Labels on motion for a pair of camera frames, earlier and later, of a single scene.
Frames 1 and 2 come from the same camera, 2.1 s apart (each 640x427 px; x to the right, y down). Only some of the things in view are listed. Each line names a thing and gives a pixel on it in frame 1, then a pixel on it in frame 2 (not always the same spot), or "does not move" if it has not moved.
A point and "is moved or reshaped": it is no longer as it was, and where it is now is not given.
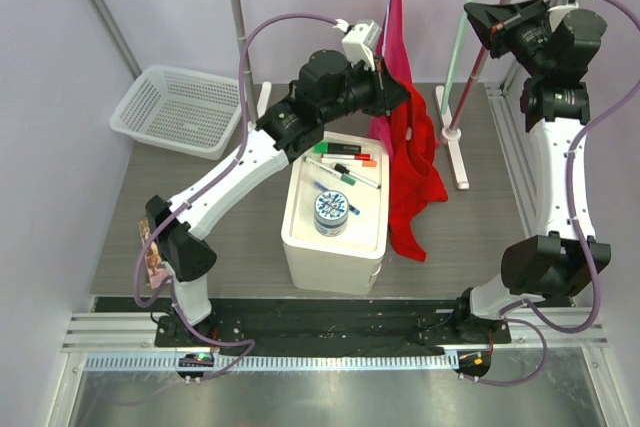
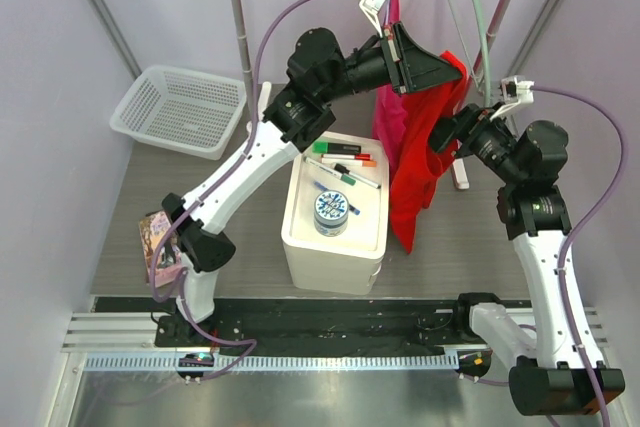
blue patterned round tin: x=331 y=213 does not move
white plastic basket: x=191 y=112 does not move
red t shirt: x=413 y=170 is moved or reshaped
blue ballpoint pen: x=322 y=186 does not move
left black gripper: x=387 y=92 to x=418 y=68
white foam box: x=336 y=214 does not move
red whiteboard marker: x=358 y=156 does not move
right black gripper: x=496 y=24 to x=468 y=126
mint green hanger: x=458 y=38 to x=482 y=30
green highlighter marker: x=337 y=148 does not move
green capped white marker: x=328 y=170 does not move
